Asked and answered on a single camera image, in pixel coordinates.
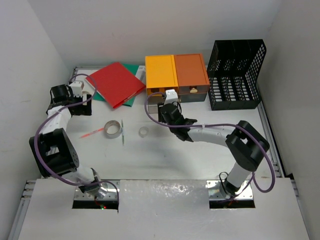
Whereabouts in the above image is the orange drawer box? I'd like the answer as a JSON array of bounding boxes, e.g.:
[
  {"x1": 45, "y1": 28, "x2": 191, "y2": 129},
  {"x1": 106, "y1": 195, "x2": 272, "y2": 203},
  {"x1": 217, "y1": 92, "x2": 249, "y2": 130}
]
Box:
[{"x1": 174, "y1": 53, "x2": 210, "y2": 95}]

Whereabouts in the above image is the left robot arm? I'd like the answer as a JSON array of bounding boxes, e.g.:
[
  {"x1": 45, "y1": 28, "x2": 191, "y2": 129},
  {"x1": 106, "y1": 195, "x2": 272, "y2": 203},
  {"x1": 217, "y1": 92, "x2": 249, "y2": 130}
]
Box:
[{"x1": 29, "y1": 81, "x2": 107, "y2": 198}]

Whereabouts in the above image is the black mesh file rack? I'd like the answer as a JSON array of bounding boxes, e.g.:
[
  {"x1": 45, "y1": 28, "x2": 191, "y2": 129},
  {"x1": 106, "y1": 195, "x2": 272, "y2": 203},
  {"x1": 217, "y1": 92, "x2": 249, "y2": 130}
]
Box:
[{"x1": 206, "y1": 39, "x2": 267, "y2": 111}]

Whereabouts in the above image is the large clear tape roll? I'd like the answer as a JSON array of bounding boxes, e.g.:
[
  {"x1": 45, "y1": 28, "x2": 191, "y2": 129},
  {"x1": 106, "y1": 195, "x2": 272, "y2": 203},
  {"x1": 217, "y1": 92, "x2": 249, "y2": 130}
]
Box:
[{"x1": 104, "y1": 120, "x2": 123, "y2": 139}]

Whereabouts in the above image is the green folder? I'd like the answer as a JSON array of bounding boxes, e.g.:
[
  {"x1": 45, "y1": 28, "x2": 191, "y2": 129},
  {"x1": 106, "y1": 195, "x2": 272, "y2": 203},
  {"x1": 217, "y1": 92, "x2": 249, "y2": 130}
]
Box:
[{"x1": 93, "y1": 62, "x2": 142, "y2": 108}]

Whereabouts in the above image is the yellow drawer box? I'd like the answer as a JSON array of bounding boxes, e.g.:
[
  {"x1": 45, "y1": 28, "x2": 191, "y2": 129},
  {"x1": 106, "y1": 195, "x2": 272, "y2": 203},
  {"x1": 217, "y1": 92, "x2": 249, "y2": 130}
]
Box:
[{"x1": 145, "y1": 54, "x2": 179, "y2": 95}]

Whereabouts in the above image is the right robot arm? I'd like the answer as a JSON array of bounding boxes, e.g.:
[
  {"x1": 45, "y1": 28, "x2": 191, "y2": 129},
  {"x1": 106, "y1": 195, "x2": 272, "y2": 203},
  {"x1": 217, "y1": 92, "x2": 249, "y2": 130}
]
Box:
[{"x1": 157, "y1": 103, "x2": 270, "y2": 198}]

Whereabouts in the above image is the orange highlighter pen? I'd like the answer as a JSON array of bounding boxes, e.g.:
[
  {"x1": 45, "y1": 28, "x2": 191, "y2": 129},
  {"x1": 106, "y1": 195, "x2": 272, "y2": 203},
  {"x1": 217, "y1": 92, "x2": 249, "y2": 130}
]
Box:
[{"x1": 79, "y1": 127, "x2": 105, "y2": 139}]

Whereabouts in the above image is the small clear tape roll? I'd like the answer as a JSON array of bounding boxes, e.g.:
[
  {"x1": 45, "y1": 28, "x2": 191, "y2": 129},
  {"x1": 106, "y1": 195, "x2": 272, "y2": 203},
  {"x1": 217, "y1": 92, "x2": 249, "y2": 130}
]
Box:
[{"x1": 138, "y1": 126, "x2": 149, "y2": 138}]

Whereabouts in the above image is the red folder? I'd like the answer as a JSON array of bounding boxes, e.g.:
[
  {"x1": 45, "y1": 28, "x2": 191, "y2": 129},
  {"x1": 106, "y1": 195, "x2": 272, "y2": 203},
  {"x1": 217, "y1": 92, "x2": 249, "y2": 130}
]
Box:
[{"x1": 85, "y1": 61, "x2": 147, "y2": 109}]

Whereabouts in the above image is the green highlighter pen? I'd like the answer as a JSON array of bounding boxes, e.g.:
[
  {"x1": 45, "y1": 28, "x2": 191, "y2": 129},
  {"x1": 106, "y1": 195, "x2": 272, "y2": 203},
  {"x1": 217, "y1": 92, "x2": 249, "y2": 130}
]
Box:
[{"x1": 121, "y1": 119, "x2": 125, "y2": 146}]

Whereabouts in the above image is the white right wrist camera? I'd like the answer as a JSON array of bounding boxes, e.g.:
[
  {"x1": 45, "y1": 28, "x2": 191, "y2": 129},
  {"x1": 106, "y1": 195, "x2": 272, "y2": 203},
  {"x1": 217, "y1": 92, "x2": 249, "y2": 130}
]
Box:
[{"x1": 164, "y1": 89, "x2": 179, "y2": 105}]

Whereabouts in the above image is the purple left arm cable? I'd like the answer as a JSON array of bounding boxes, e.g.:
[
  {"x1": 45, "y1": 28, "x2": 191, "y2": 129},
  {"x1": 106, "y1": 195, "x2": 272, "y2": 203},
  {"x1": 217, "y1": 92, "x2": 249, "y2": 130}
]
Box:
[{"x1": 33, "y1": 73, "x2": 120, "y2": 201}]

